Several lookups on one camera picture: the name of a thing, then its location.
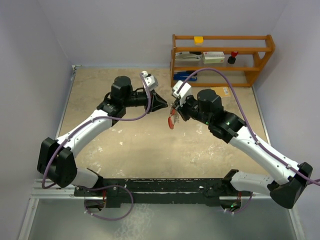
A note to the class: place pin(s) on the white staples box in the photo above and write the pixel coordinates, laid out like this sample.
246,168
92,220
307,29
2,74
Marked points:
213,57

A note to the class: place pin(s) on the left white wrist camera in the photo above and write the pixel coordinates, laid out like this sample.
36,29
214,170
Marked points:
150,82

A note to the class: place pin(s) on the yellow block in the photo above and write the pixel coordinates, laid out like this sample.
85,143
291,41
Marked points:
198,40

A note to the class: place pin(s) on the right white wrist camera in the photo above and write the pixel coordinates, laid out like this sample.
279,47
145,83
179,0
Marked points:
181,91

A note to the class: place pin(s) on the blue black stapler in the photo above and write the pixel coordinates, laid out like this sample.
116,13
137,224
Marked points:
182,75

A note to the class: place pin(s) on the silver red key holder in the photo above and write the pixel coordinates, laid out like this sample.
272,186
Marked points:
173,117

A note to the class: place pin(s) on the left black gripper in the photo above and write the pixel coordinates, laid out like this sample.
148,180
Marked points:
156,102

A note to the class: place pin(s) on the aluminium rail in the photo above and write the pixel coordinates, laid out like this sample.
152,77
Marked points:
54,192

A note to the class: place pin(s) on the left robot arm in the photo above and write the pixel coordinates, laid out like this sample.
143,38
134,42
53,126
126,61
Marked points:
56,159

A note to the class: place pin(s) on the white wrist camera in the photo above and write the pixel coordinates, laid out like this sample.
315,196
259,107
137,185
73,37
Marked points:
150,82
181,91

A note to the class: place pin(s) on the red black stamp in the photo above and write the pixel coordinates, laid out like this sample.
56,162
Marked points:
232,58

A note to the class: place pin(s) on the wooden shelf rack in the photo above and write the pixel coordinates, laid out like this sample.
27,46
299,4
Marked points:
246,55

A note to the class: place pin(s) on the grey stapler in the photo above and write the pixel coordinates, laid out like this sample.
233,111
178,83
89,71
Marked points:
188,56

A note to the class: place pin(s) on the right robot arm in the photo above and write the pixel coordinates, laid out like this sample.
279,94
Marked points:
286,179

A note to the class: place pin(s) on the black base frame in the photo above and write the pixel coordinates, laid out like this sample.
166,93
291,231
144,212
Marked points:
212,192

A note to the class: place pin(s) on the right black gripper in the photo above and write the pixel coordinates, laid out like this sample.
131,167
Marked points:
182,109

